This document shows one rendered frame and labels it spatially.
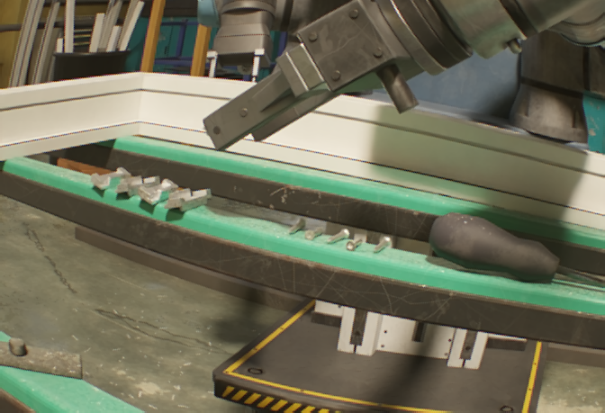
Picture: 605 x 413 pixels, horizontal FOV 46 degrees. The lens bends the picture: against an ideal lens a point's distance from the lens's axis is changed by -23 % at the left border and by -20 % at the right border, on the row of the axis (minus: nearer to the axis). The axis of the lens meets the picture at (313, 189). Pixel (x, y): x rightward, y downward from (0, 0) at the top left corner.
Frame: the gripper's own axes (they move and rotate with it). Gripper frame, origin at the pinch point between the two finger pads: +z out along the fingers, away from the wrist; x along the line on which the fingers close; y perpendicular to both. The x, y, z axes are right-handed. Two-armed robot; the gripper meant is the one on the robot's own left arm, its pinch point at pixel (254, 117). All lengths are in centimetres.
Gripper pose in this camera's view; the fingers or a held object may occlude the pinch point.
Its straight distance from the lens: 63.0
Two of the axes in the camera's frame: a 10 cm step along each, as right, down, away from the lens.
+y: 4.7, 8.8, -0.5
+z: -8.0, 4.5, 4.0
